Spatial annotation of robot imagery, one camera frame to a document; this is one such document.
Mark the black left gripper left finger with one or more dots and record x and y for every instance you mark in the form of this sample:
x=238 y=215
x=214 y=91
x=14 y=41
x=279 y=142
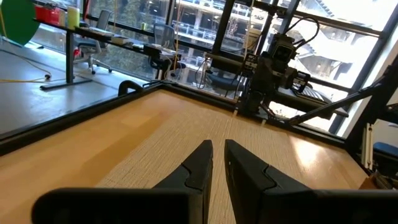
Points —
x=196 y=174

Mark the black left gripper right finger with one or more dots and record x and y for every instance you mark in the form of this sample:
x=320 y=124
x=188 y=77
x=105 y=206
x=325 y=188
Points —
x=245 y=177

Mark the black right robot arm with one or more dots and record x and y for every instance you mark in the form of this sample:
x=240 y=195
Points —
x=258 y=99

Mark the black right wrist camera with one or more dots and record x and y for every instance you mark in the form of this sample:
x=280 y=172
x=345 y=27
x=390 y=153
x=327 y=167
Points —
x=282 y=49

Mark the grey office chair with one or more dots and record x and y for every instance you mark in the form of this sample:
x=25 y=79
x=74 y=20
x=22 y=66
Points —
x=93 y=43

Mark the dark mesh office chair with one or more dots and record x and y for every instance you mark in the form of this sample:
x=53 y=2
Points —
x=164 y=37

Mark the red container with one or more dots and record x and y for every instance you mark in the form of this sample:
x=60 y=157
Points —
x=46 y=15

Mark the blue padded seat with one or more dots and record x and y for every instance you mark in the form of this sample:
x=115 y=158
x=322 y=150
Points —
x=385 y=152

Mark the grey woven placemat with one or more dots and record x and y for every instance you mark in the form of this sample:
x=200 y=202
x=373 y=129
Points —
x=174 y=149

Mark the yellow-green cup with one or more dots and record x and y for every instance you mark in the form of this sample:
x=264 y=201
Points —
x=73 y=17

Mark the black window frame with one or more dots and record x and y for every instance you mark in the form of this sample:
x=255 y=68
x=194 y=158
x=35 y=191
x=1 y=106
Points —
x=224 y=28

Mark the green round disc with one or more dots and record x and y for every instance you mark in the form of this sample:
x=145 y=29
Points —
x=17 y=18

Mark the long black office desk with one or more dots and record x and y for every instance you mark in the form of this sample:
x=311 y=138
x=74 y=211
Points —
x=102 y=34

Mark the black aluminium table frame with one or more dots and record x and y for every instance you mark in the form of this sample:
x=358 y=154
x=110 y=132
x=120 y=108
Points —
x=77 y=115

